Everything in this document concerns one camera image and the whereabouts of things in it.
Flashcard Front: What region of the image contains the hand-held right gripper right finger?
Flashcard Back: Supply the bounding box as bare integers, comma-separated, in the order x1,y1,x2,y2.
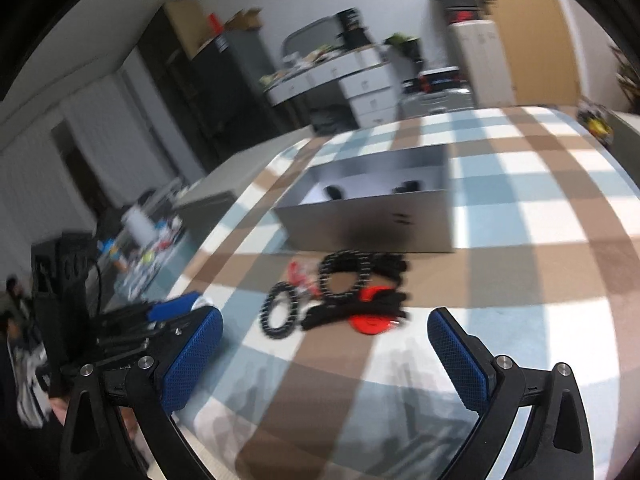
426,307,594,480

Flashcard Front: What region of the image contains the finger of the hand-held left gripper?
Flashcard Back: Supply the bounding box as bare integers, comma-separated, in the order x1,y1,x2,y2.
95,295,216,366

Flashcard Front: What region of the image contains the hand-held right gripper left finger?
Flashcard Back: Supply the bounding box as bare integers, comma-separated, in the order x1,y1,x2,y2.
59,306,224,480

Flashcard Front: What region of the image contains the small black spiral hair tie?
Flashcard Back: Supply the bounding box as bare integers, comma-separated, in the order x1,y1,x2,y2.
259,281,302,339

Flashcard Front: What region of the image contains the red hair clip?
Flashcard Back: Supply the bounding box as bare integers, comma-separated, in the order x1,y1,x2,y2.
362,284,401,303
347,314,401,336

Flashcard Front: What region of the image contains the black scrunchie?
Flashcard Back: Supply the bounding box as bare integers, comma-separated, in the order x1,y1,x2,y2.
369,252,410,283

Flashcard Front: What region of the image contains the small red white accessory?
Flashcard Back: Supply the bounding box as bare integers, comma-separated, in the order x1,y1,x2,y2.
287,259,323,301

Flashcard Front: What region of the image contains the large black spiral hair tie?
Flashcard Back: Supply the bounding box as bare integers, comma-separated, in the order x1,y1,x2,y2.
319,249,373,305

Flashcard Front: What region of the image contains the grey cardboard box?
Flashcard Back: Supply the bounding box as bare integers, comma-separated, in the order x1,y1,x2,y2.
272,144,456,253

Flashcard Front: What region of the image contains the white bottle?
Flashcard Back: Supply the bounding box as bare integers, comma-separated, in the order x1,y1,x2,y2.
122,206,156,248

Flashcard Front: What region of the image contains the white black sneaker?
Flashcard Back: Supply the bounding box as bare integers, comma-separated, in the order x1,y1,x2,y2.
14,350,52,429

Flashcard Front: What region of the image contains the plaid blanket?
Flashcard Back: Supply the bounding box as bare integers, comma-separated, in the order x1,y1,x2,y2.
165,105,632,480

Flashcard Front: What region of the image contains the white curtain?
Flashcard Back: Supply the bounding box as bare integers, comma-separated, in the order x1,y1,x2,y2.
0,67,201,261

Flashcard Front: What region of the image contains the dark wardrobe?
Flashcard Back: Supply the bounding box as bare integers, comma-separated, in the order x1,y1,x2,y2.
137,10,283,173

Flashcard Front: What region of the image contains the silver suitcase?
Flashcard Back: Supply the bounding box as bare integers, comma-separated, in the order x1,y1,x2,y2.
399,86,476,120

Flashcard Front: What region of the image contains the yellow toy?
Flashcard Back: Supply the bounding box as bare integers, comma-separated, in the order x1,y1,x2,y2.
575,101,616,147

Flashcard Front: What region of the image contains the red black shoebox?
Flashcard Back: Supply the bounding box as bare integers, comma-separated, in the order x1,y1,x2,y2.
419,66,467,93

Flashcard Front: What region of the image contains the white desk with drawers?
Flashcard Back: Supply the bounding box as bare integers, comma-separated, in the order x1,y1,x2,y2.
260,42,401,130

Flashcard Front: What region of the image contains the arched desk mirror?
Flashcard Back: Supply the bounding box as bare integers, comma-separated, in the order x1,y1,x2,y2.
281,16,343,63

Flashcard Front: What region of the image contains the wooden door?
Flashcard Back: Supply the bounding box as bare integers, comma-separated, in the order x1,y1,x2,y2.
451,0,582,107

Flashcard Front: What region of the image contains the dried plant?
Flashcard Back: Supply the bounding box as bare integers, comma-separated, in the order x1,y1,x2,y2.
609,44,640,102

